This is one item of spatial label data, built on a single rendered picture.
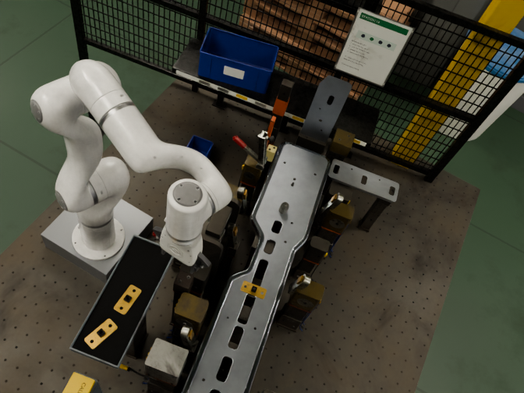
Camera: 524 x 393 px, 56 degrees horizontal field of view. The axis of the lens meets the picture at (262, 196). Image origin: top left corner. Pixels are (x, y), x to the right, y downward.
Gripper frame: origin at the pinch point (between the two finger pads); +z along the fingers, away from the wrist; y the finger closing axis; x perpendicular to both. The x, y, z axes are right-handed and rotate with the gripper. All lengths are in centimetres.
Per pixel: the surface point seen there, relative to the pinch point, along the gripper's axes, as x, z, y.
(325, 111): 91, 18, 4
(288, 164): 72, 35, 2
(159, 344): -15.2, 23.8, 5.6
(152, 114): 79, 65, -70
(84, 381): -34.3, 18.8, -3.3
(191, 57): 92, 32, -60
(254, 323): 9.4, 34.7, 24.7
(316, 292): 28, 30, 36
